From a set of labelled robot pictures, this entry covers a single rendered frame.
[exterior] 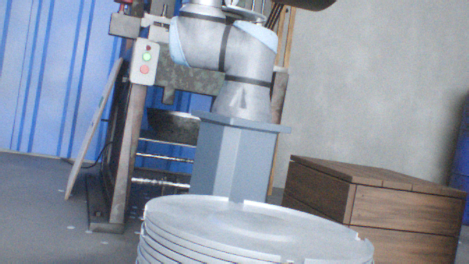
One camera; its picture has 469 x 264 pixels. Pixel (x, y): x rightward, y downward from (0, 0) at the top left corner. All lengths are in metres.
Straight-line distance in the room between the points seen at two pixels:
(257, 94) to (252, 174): 0.19
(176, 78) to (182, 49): 0.54
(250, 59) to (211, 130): 0.19
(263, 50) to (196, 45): 0.16
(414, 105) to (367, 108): 0.36
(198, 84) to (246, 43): 0.60
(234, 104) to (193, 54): 0.16
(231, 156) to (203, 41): 0.28
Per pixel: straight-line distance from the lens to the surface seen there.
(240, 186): 1.27
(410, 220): 1.57
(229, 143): 1.24
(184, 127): 1.95
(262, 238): 0.63
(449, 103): 4.07
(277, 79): 1.88
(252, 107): 1.27
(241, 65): 1.28
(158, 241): 0.62
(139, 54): 1.72
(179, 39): 1.31
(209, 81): 1.87
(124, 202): 1.81
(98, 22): 3.19
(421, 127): 3.95
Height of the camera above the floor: 0.48
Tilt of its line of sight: 3 degrees down
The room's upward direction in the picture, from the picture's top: 10 degrees clockwise
